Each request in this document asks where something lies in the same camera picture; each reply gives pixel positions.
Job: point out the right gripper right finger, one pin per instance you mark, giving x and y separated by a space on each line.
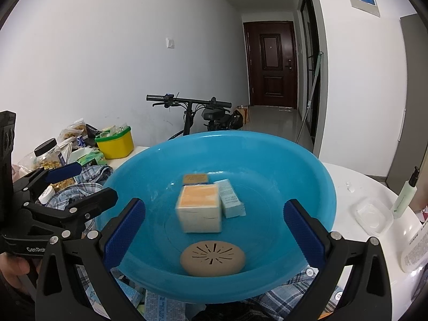
367 294

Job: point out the small white squeeze bottle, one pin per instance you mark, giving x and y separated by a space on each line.
47 195

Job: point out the white lotion bottle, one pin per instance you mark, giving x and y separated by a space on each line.
414 255

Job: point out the blue plastic basin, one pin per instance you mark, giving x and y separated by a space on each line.
265 172

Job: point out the white blue medicine box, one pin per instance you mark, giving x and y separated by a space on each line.
111 296

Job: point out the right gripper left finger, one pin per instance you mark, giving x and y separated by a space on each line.
60 295

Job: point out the blue plaid shirt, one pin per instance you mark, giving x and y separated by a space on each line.
273 305

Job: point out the pale teal tall box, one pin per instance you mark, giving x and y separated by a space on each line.
231 205

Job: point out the green pump bottle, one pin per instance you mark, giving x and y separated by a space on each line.
406 195

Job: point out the person's left hand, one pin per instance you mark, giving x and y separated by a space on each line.
12 268

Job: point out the light blue wipes pack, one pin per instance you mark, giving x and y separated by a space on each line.
159 308

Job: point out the beige round vented disc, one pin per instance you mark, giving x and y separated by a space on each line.
212 258

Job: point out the clear plastic soap dish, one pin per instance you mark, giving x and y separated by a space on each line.
373 216

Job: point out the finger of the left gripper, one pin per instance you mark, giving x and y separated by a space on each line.
42 223
38 180

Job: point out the yellow tub green rim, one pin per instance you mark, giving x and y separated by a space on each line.
116 142

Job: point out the grey beige refrigerator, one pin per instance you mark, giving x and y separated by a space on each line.
412 142

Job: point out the dark brown door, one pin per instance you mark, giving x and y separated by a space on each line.
271 63

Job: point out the gold blue cigarette box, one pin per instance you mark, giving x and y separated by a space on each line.
195 179

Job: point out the white wall switch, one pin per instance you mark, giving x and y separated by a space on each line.
170 43

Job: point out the clear jar black lid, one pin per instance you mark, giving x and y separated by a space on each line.
49 155

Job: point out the green tissue box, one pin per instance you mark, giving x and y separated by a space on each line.
87 156

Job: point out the cream cube box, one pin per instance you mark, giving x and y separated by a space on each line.
198 209

